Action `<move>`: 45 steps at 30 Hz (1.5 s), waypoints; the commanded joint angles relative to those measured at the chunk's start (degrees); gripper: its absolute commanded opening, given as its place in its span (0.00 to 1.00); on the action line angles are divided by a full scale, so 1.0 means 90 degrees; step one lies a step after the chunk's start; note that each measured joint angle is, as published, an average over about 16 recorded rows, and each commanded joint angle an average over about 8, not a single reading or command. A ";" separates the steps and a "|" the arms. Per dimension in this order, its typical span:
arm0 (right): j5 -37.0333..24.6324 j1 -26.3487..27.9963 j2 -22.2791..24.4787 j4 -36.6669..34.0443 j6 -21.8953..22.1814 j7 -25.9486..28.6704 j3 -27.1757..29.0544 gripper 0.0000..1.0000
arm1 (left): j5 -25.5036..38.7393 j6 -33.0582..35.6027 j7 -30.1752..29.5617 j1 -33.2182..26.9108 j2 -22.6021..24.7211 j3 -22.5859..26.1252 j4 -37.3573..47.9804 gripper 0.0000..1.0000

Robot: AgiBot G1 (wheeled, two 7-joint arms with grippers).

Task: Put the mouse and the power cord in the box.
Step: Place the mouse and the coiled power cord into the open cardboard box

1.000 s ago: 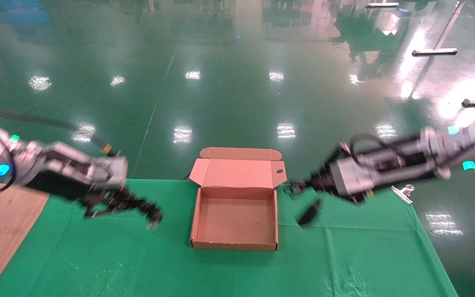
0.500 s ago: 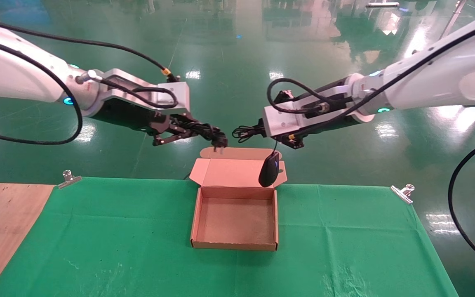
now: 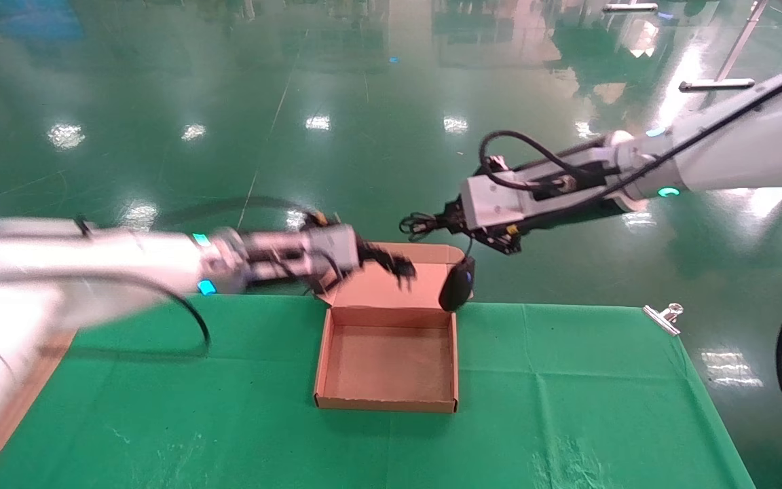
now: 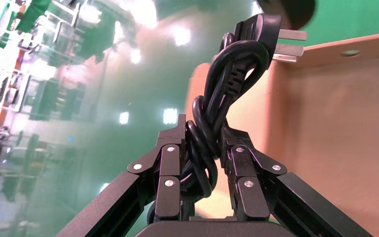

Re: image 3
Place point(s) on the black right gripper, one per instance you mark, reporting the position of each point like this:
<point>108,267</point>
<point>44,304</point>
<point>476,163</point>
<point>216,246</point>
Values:
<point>493,234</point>

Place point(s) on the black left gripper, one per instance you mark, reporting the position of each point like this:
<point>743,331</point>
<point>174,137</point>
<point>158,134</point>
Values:
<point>372,257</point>

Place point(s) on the black computer mouse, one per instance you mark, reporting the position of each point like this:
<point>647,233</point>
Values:
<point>457,285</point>

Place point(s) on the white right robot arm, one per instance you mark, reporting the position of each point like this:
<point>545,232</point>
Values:
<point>737,149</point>

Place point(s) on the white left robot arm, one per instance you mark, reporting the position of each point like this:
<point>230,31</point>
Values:
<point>92,265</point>

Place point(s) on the flat open cardboard box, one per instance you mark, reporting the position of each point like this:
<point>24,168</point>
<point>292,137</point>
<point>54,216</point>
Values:
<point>391,353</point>

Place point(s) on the green table cloth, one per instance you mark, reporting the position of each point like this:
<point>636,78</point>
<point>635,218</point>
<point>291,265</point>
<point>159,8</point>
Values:
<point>567,407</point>

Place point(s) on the metal binder clip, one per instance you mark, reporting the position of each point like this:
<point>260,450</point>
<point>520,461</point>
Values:
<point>662,318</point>

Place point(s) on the flat metal stand base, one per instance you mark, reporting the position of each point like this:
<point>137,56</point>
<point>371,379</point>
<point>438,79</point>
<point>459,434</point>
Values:
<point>628,7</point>

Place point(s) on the metal pole floor stand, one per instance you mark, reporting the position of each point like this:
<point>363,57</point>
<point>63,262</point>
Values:
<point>717,84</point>

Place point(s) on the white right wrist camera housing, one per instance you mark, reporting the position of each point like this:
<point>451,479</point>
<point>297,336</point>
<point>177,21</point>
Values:
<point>493,200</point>

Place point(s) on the grey left wrist camera housing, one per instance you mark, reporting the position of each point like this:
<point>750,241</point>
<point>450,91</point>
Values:
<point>333,248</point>

